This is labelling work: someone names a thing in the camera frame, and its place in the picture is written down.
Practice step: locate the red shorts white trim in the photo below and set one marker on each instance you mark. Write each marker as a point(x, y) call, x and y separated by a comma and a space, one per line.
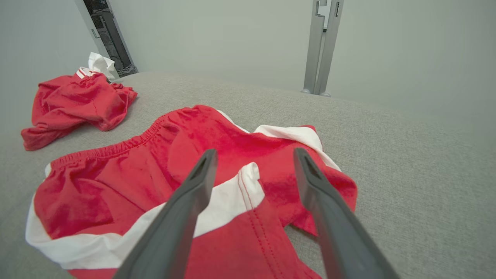
point(116, 182)

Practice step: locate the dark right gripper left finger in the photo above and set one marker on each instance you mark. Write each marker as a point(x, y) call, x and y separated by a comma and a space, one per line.
point(174, 224)

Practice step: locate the grey metal partition post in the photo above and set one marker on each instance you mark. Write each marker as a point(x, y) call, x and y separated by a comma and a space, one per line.
point(316, 58)

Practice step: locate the red shirt striped white sleeves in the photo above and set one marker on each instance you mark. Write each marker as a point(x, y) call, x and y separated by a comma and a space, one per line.
point(73, 104)

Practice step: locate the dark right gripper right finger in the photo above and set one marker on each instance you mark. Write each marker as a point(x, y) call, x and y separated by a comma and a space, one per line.
point(337, 224)

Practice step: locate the black framed panel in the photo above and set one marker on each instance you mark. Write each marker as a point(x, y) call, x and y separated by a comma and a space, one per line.
point(106, 38)

